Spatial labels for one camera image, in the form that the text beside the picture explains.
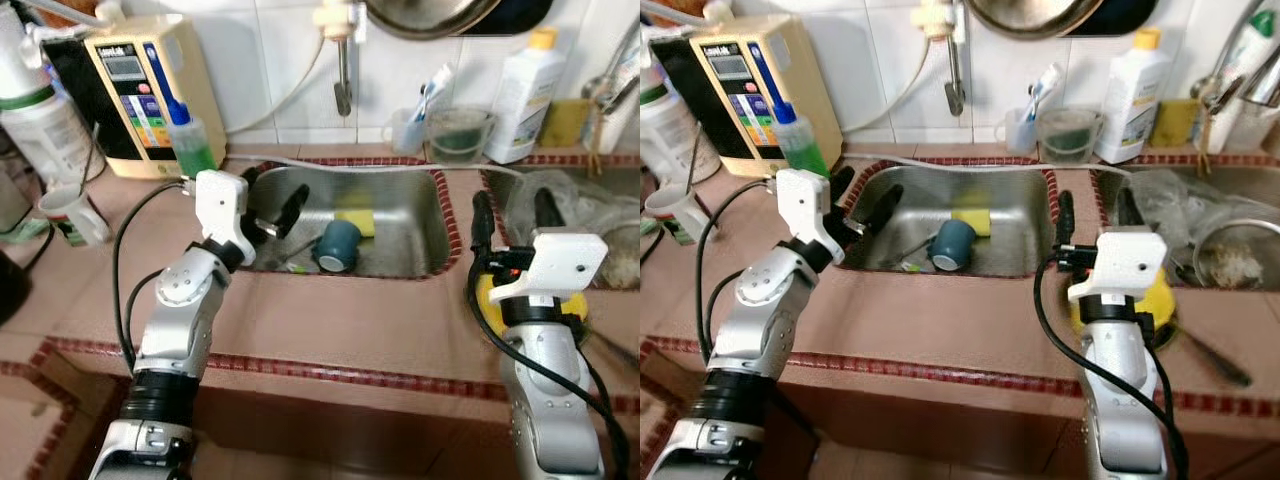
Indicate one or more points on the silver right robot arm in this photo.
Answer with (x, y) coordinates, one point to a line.
(545, 400)
(1120, 400)

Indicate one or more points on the stainless steel sink basin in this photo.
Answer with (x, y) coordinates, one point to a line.
(500, 200)
(1105, 195)
(400, 220)
(1010, 220)

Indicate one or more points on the chrome kitchen faucet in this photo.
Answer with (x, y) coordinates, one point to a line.
(1215, 90)
(600, 90)

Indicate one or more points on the clear plastic measuring cup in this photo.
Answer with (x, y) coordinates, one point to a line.
(460, 140)
(1068, 138)

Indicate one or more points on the white detergent bottle yellow cap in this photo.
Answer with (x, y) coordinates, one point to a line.
(1130, 100)
(525, 100)

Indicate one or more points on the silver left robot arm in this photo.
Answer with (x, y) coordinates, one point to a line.
(175, 330)
(760, 330)

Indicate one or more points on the blue plastic cup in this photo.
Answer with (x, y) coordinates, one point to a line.
(340, 240)
(955, 240)

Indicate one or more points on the small clear plastic cup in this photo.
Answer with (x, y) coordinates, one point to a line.
(1018, 130)
(405, 132)

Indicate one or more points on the metal mesh strainer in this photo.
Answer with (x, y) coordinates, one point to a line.
(622, 262)
(1235, 262)

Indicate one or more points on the yellow sponge cloth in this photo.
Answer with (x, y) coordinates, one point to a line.
(565, 125)
(1175, 125)

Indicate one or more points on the thin dark stirrer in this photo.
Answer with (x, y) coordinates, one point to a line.
(696, 160)
(90, 165)

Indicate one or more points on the green dish soap bottle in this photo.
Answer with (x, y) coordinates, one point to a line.
(195, 150)
(805, 150)

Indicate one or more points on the white printed mug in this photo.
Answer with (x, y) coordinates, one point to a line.
(685, 212)
(75, 215)

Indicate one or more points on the beige water ionizer appliance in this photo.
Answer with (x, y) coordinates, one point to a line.
(810, 70)
(200, 70)

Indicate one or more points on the white jug green band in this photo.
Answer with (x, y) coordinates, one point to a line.
(675, 130)
(40, 130)

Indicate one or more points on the clear plastic bag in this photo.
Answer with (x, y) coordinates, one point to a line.
(580, 205)
(1180, 200)

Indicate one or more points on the white bottle green cap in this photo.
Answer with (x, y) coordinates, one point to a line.
(1262, 40)

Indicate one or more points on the hanging metal pan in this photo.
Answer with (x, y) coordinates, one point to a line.
(430, 15)
(1030, 15)

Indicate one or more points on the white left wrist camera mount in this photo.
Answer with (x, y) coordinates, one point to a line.
(220, 200)
(803, 200)

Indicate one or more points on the green paper note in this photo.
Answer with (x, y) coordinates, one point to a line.
(22, 232)

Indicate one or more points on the metal wall tap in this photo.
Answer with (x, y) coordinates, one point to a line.
(343, 75)
(955, 75)

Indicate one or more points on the blue white toothbrush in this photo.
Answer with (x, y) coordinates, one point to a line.
(435, 85)
(1045, 82)

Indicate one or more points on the yellow heart-shaped bowl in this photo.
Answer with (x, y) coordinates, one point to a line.
(575, 305)
(1160, 300)

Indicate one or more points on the yellow dish sponge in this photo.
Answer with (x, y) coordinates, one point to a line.
(355, 218)
(972, 220)

